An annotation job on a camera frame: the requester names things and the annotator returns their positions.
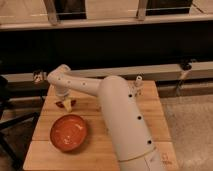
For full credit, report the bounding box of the small clamp on rail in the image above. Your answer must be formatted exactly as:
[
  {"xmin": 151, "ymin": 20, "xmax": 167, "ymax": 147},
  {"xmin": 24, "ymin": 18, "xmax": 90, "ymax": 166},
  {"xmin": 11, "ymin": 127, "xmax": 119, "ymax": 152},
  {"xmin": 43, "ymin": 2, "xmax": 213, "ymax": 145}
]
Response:
[{"xmin": 33, "ymin": 70, "xmax": 47, "ymax": 84}]

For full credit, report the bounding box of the clear plastic bottle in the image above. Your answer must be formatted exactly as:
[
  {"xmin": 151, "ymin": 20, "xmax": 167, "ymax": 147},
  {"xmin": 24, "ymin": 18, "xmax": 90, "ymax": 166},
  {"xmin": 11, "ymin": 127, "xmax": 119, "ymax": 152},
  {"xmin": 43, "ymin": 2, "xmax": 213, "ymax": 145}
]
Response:
[{"xmin": 130, "ymin": 75, "xmax": 143, "ymax": 97}]

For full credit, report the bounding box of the red pepper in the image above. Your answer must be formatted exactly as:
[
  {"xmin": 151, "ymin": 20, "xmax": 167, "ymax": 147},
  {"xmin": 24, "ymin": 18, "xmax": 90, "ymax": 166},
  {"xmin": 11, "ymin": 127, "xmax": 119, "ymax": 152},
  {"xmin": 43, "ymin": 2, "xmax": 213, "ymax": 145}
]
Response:
[{"xmin": 55, "ymin": 100, "xmax": 76, "ymax": 108}]

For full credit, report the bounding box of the black clamp with cable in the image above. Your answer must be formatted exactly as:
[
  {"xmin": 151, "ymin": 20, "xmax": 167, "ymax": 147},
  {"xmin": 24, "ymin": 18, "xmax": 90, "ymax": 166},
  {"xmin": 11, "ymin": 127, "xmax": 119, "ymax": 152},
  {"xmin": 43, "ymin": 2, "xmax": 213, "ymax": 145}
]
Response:
[{"xmin": 175, "ymin": 59, "xmax": 196, "ymax": 96}]

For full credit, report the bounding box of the orange ceramic bowl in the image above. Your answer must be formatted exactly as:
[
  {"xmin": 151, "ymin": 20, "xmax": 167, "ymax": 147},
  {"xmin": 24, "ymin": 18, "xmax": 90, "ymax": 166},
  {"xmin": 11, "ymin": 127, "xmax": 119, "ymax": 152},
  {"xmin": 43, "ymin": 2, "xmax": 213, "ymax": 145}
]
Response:
[{"xmin": 50, "ymin": 114, "xmax": 87, "ymax": 152}]

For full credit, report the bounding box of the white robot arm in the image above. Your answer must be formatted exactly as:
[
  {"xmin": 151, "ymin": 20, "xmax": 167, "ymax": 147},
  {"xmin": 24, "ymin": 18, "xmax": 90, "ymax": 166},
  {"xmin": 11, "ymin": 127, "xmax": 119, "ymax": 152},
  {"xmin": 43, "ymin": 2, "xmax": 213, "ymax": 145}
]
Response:
[{"xmin": 47, "ymin": 64, "xmax": 166, "ymax": 171}]

